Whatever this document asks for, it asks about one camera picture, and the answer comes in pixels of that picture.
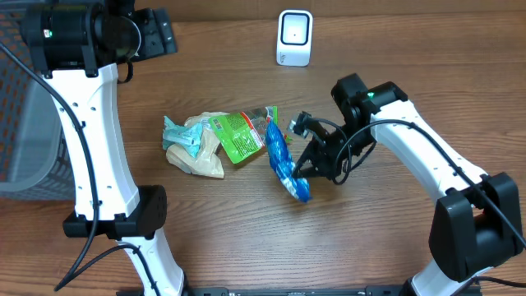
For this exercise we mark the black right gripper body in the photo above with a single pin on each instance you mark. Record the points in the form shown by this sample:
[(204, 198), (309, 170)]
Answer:
[(337, 143)]

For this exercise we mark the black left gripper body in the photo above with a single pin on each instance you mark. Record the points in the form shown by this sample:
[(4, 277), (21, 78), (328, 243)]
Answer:
[(155, 38)]

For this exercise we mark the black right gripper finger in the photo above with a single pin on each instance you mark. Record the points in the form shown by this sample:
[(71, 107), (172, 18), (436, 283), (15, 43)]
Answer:
[(312, 171), (310, 159)]

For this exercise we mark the blue Oreo cookie pack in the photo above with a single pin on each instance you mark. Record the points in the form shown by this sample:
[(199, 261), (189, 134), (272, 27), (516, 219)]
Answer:
[(281, 161)]

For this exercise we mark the green snack bag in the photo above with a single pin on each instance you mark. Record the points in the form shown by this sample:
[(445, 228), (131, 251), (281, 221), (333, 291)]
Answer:
[(242, 134)]

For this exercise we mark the teal wrapper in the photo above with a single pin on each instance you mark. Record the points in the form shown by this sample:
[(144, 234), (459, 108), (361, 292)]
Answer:
[(187, 137)]

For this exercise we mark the beige snack bag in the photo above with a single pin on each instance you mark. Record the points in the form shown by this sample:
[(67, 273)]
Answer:
[(207, 163)]

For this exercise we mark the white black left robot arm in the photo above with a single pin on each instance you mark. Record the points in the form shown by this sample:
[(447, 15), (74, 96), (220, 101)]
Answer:
[(76, 48)]

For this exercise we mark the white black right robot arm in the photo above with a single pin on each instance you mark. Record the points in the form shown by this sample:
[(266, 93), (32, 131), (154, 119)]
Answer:
[(477, 223)]

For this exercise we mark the grey plastic mesh basket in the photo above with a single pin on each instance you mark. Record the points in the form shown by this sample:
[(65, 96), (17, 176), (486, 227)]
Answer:
[(35, 164)]

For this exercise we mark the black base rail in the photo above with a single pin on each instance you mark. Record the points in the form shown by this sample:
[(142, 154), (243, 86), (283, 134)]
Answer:
[(381, 290)]

